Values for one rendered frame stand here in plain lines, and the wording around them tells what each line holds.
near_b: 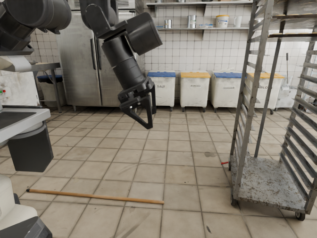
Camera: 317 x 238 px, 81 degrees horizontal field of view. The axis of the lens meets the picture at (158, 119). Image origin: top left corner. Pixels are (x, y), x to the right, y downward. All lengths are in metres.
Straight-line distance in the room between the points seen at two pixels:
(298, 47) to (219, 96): 1.93
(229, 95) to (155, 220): 2.83
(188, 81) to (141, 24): 3.21
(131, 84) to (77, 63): 3.33
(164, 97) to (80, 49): 1.70
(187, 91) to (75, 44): 2.15
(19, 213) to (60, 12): 0.46
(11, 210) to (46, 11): 0.44
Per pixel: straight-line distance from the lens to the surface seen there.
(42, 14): 0.46
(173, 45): 4.22
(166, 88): 3.63
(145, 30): 0.41
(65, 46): 3.81
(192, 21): 4.01
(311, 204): 1.67
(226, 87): 3.74
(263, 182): 1.81
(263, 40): 1.23
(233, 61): 4.39
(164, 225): 1.51
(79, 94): 3.82
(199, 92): 3.67
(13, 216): 0.57
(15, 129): 0.37
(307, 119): 1.73
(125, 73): 0.42
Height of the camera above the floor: 1.15
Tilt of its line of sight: 20 degrees down
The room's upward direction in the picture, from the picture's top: straight up
